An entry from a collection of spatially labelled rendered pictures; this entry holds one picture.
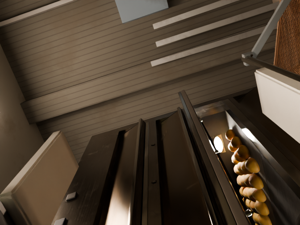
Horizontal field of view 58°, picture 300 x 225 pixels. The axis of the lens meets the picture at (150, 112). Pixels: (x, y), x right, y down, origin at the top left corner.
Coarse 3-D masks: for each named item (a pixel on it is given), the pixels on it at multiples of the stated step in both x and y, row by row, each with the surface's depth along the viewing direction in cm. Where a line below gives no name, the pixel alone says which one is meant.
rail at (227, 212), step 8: (184, 104) 146; (192, 120) 123; (192, 128) 115; (200, 144) 100; (200, 152) 95; (208, 160) 88; (208, 168) 84; (216, 176) 79; (216, 184) 76; (216, 192) 73; (224, 200) 69; (224, 208) 66; (232, 216) 63; (232, 224) 61
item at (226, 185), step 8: (184, 96) 158; (192, 112) 130; (200, 128) 111; (200, 136) 105; (208, 144) 97; (208, 152) 92; (216, 160) 86; (216, 168) 82; (224, 176) 77; (224, 184) 74; (224, 192) 71; (232, 192) 70; (232, 200) 67; (232, 208) 65; (240, 208) 64; (240, 216) 62; (240, 224) 60; (248, 224) 59
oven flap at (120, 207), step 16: (144, 128) 169; (128, 144) 158; (128, 160) 138; (112, 176) 134; (128, 176) 122; (112, 192) 119; (128, 192) 109; (112, 208) 107; (128, 208) 99; (112, 224) 97; (128, 224) 87
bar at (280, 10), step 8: (288, 0) 97; (280, 8) 98; (272, 16) 100; (280, 16) 99; (272, 24) 100; (264, 32) 101; (264, 40) 102; (256, 48) 103; (248, 56) 102; (256, 56) 104; (248, 64) 104; (256, 64) 92; (264, 64) 86; (272, 64) 83; (280, 72) 75; (288, 72) 72; (296, 80) 67
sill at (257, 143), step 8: (224, 104) 172; (232, 104) 163; (232, 112) 154; (240, 112) 149; (240, 120) 140; (248, 120) 137; (248, 128) 130; (256, 128) 127; (248, 136) 132; (256, 136) 120; (264, 136) 118; (256, 144) 122; (264, 144) 113; (272, 144) 111; (264, 152) 112; (272, 152) 106; (280, 152) 104; (272, 160) 104; (280, 160) 100; (288, 160) 98; (280, 168) 98; (288, 168) 94; (296, 168) 93; (288, 176) 92; (296, 176) 89; (288, 184) 94; (296, 184) 86; (296, 192) 89
